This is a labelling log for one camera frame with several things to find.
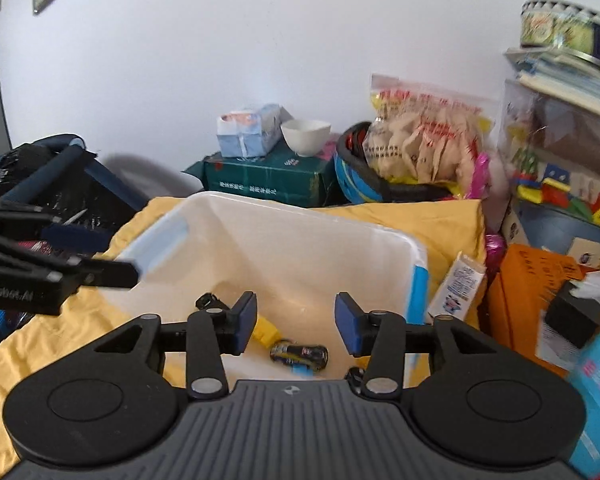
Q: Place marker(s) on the clear snack bag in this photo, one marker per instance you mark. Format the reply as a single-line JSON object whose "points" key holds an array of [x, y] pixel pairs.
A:
{"points": [[430, 140]]}

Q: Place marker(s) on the white crumpled paper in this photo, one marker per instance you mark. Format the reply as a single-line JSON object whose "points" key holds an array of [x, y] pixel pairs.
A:
{"points": [[595, 287]]}

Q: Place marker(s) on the orange box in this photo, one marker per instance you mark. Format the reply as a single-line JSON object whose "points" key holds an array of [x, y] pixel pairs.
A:
{"points": [[520, 300]]}

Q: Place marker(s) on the blue and black helmet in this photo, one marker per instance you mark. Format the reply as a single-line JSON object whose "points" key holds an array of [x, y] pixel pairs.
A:
{"points": [[355, 180]]}

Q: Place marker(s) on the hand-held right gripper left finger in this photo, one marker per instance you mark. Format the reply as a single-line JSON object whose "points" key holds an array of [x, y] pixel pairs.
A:
{"points": [[245, 322]]}

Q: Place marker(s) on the light blue box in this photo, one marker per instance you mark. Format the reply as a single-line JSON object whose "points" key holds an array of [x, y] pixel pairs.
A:
{"points": [[597, 395]]}

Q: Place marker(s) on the pale blue tissue box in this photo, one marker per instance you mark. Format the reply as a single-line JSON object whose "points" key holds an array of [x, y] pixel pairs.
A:
{"points": [[250, 130]]}

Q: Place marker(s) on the round printed tin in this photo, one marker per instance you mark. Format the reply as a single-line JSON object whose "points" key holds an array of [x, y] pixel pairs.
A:
{"points": [[555, 25]]}

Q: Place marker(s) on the dark green wrapped pack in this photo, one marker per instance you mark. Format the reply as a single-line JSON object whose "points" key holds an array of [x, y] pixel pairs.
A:
{"points": [[265, 180]]}

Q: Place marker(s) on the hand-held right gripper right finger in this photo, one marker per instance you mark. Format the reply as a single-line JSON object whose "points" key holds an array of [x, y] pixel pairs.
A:
{"points": [[347, 325]]}

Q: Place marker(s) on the box of coloured wooden shapes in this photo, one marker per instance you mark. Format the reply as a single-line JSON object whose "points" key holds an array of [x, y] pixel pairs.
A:
{"points": [[555, 220]]}

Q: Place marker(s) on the white bowl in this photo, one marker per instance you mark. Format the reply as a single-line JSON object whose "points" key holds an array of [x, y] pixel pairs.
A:
{"points": [[305, 135]]}

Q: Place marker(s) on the yellow blanket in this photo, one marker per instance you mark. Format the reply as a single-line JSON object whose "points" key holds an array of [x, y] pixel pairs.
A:
{"points": [[30, 350]]}

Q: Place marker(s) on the white plastic container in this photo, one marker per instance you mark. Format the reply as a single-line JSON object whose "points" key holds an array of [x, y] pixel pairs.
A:
{"points": [[280, 250]]}

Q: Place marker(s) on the yellow toy block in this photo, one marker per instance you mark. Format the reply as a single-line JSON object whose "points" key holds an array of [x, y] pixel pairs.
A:
{"points": [[269, 332]]}

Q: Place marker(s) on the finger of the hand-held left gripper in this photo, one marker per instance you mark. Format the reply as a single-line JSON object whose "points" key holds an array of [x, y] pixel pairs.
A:
{"points": [[115, 272], [20, 220]]}

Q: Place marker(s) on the white printed tube package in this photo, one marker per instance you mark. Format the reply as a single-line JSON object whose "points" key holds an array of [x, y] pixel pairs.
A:
{"points": [[455, 285]]}

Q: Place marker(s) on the clear plastic box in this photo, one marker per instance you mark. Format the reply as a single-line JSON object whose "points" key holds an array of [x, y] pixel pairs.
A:
{"points": [[570, 130]]}

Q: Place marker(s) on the stack of books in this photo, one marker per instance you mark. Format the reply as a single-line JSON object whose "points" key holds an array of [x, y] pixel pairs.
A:
{"points": [[555, 77]]}

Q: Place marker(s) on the pink plastic toy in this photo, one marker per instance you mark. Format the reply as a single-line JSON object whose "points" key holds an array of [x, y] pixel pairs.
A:
{"points": [[480, 175]]}

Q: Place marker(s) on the small black box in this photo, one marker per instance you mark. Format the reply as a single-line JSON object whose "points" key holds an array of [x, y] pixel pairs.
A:
{"points": [[572, 317]]}

